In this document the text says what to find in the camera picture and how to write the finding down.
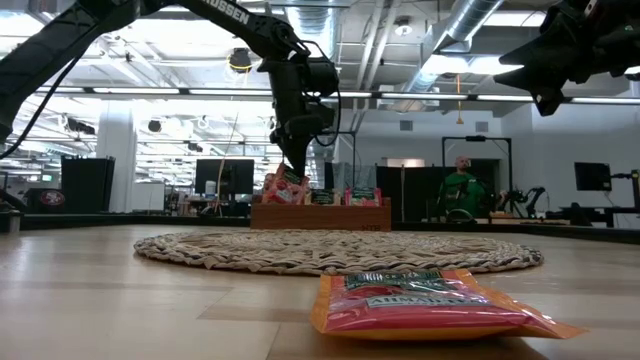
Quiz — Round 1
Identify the black partition panel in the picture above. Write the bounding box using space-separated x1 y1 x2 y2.
375 164 444 222
60 155 117 215

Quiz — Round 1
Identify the black case with red logo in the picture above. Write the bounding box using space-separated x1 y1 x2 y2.
24 187 67 215

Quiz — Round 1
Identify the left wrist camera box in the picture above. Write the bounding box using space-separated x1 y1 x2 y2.
307 102 337 132

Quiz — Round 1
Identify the wooden compartment tray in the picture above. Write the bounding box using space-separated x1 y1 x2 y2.
249 195 393 232

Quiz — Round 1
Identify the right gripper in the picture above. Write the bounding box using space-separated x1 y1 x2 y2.
493 0 609 117

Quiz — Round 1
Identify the black wall monitor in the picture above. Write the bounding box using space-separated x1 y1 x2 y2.
573 161 613 193

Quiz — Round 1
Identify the round woven placemat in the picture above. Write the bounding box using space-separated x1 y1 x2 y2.
133 228 545 277

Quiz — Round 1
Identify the black aluminium table frame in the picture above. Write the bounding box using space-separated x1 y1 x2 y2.
0 212 640 245

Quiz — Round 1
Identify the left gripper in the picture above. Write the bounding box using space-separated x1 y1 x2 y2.
269 89 337 179

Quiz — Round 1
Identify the orange tea packet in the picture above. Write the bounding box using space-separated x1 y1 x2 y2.
309 268 587 342
261 162 311 206

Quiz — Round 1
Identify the person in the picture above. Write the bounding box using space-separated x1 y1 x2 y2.
437 155 487 221

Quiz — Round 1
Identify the black computer monitor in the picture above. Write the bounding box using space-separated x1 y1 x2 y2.
194 158 256 197

